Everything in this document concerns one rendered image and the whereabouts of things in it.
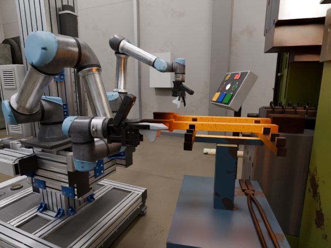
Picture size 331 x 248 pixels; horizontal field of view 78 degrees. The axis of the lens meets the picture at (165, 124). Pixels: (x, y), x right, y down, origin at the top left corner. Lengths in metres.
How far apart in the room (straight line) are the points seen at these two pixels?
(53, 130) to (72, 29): 0.62
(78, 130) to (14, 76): 0.95
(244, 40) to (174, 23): 1.37
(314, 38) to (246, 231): 0.82
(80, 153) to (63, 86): 0.75
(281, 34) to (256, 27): 3.05
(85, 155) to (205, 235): 0.45
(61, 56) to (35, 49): 0.08
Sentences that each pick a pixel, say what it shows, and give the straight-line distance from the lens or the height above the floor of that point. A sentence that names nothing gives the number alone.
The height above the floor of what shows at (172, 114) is 1.00.
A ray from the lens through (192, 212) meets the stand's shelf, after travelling 0.70.
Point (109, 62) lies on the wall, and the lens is 5.17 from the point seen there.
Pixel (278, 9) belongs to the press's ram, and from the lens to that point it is 1.05.
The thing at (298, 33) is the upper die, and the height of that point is 1.32.
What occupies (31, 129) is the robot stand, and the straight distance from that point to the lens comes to 1.66.
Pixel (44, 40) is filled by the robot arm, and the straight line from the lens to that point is 0.82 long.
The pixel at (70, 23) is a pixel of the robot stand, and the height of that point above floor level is 1.46.
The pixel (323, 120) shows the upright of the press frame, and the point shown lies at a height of 0.99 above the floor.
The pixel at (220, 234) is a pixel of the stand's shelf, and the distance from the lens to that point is 0.63.
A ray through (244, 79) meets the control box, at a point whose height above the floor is 1.14.
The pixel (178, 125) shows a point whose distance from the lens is 0.64.
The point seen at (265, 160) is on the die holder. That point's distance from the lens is 0.96.
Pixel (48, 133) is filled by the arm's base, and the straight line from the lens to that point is 1.21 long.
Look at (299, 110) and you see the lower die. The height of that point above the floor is 0.99.
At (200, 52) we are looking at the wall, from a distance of 4.20.
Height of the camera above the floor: 1.11
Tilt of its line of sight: 11 degrees down
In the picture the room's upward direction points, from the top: straight up
